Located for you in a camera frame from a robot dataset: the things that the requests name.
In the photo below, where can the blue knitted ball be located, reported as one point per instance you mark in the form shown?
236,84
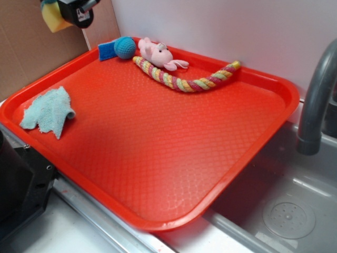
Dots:
125,48

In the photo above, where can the grey faucet spout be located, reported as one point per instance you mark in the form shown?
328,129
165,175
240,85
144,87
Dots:
319,110

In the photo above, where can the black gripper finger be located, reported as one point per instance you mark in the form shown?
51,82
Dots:
78,13

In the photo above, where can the light blue cloth rag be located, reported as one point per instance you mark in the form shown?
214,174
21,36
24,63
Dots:
49,112

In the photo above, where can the round sink drain cover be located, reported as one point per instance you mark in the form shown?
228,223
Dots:
288,217

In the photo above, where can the brown cardboard panel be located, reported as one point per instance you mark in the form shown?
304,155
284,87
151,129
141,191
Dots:
29,50

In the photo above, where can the blue rectangular sponge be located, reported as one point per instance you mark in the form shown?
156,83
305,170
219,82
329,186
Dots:
106,50

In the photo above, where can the green and yellow sponge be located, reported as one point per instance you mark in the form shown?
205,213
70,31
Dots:
52,16

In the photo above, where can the red plastic tray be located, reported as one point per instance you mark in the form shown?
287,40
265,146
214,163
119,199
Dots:
155,157

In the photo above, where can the multicolour twisted rope toy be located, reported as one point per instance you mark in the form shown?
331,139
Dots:
187,86

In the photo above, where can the pink plush bunny toy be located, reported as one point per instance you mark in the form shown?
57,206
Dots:
159,55

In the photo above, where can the grey plastic sink basin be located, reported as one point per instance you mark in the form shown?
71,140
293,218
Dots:
234,222

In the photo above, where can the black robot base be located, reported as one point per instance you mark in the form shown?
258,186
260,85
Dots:
26,182

